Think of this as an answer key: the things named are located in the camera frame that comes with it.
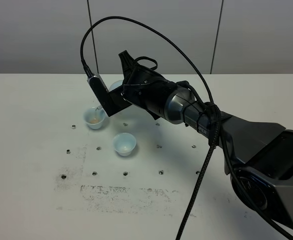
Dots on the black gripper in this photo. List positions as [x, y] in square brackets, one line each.
[145, 88]

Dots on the light blue porcelain teapot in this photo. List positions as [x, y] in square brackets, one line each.
[115, 86]

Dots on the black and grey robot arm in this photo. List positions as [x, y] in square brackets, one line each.
[260, 153]

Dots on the far light blue teacup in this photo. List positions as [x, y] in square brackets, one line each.
[94, 118]

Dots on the light blue teacup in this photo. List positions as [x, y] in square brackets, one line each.
[124, 143]
[94, 118]

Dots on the near light blue teacup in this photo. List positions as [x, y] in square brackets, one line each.
[124, 143]

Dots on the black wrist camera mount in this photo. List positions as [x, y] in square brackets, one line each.
[126, 104]

